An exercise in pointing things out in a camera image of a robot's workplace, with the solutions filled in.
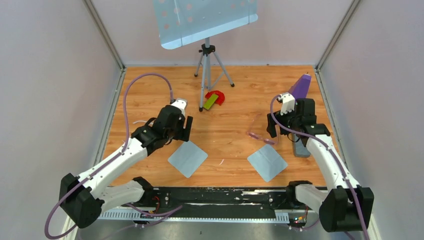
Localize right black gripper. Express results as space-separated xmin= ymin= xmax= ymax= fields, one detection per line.
xmin=267 ymin=104 xmax=301 ymax=138

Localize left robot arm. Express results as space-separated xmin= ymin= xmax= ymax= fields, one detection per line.
xmin=59 ymin=98 xmax=193 ymax=229

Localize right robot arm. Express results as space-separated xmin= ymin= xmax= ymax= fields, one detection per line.
xmin=266 ymin=93 xmax=374 ymax=239

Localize white sunglasses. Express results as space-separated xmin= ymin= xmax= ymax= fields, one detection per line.
xmin=122 ymin=117 xmax=156 ymax=146

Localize left blue cleaning cloth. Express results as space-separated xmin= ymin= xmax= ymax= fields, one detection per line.
xmin=168 ymin=141 xmax=208 ymax=178

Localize blue cleaning cloth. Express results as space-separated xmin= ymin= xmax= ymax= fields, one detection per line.
xmin=247 ymin=144 xmax=288 ymax=182
xmin=168 ymin=141 xmax=208 ymax=178

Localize right blue cleaning cloth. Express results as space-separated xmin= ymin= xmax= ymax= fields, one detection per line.
xmin=247 ymin=144 xmax=288 ymax=182

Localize grey glasses case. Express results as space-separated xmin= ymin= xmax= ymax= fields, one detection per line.
xmin=291 ymin=133 xmax=311 ymax=158

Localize green rectangular block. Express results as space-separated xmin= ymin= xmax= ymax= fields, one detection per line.
xmin=203 ymin=93 xmax=219 ymax=110

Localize red curved plastic piece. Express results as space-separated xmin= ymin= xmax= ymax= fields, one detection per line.
xmin=205 ymin=90 xmax=225 ymax=106

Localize grey tripod stand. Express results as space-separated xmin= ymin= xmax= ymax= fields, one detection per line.
xmin=194 ymin=37 xmax=235 ymax=112

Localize light blue perforated board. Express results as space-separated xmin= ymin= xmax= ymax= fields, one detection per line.
xmin=153 ymin=0 xmax=258 ymax=50

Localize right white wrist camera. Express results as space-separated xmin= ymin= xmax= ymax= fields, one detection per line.
xmin=277 ymin=92 xmax=296 ymax=116

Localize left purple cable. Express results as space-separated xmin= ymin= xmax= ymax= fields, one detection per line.
xmin=44 ymin=72 xmax=175 ymax=240

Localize white slotted cable duct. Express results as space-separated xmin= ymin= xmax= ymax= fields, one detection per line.
xmin=98 ymin=208 xmax=290 ymax=224

